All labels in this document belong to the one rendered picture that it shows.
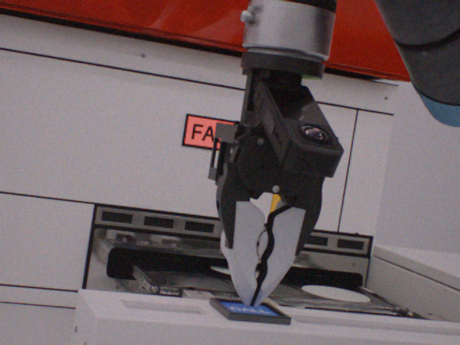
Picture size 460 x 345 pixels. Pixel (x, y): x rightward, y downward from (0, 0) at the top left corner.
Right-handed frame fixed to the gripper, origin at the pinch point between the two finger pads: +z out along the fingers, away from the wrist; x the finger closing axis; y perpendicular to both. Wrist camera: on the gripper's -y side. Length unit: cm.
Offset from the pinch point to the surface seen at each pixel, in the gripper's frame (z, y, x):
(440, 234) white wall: 13, 207, -146
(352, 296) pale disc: 8, 46, -33
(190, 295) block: 7.2, 32.5, -4.5
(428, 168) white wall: -9, 207, -138
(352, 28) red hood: -31, 54, -30
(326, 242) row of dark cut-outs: 2, 59, -33
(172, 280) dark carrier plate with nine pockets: 8.1, 45.3, -5.7
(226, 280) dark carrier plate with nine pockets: 8, 49, -15
